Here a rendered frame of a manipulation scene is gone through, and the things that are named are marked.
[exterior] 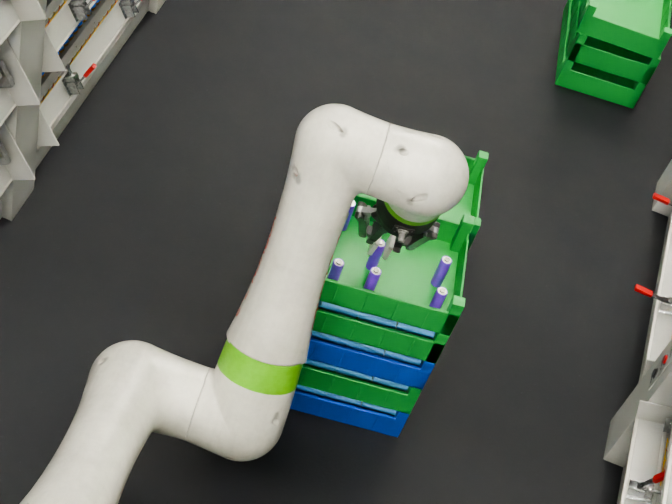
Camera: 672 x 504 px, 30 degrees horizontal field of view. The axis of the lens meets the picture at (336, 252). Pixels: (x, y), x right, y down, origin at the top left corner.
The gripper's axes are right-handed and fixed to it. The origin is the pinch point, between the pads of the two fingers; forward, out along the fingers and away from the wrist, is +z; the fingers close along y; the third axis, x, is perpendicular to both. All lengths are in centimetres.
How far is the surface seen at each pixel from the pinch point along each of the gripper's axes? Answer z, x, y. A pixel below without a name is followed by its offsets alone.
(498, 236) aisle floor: 57, 26, 30
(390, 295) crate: 0.0, -8.0, 3.2
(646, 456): 19, -19, 55
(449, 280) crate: 9.2, -0.3, 13.5
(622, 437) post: 29, -14, 54
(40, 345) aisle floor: 34, -25, -51
